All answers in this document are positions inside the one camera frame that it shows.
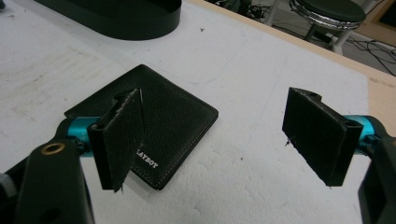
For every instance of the round black stool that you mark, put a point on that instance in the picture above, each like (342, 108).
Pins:
(330, 15)

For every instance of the black leather wallet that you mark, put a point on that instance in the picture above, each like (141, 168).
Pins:
(174, 118)

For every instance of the black oval tray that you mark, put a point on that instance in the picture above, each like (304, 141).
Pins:
(115, 17)

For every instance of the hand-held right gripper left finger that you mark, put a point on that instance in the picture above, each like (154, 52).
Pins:
(120, 143)

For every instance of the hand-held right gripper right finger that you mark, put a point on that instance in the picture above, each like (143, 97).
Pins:
(317, 133)

